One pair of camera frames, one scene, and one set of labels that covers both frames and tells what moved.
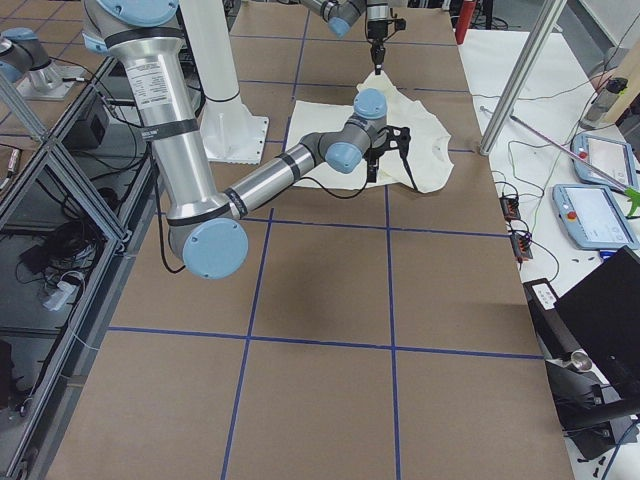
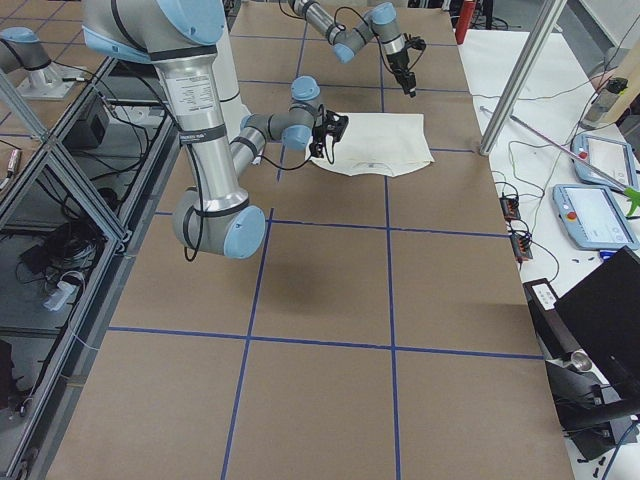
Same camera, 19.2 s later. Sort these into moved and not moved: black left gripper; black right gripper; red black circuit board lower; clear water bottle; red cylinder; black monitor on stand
Moved: black right gripper; black left gripper
Not moved: clear water bottle; black monitor on stand; red cylinder; red black circuit board lower
